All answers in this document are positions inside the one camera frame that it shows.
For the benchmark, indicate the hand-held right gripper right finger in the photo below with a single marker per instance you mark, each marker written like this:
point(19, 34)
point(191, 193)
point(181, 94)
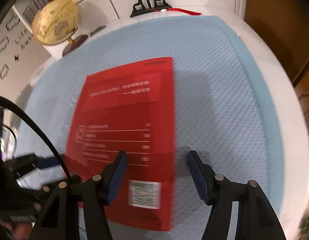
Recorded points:
point(198, 177)

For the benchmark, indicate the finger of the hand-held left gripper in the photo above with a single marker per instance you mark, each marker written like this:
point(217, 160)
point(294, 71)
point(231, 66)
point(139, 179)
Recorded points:
point(49, 161)
point(69, 179)

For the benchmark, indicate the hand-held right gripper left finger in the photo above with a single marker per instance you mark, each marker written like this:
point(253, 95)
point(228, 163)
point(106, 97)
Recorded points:
point(118, 177)

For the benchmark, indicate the red book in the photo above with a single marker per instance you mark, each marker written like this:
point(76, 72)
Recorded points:
point(124, 110)

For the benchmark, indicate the row of black books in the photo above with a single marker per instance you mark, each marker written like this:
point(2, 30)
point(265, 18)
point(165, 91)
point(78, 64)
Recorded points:
point(35, 5)

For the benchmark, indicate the person's left hand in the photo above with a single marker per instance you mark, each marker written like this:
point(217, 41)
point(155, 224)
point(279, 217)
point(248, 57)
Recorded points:
point(22, 232)

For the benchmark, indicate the blue textured mat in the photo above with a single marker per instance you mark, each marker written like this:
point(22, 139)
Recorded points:
point(219, 92)

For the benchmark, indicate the green floor plant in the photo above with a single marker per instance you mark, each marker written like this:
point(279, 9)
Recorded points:
point(306, 226)

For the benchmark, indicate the yellow globe on wooden stand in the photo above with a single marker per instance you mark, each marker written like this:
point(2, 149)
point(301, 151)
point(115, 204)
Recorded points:
point(54, 22)

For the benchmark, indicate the small black figurine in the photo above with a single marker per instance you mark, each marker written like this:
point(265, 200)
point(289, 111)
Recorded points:
point(97, 30)

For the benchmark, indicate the red tassel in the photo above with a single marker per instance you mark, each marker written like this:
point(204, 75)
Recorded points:
point(189, 12)

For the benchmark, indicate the brown wooden cabinet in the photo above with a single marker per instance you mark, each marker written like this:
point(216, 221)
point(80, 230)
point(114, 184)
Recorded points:
point(281, 17)

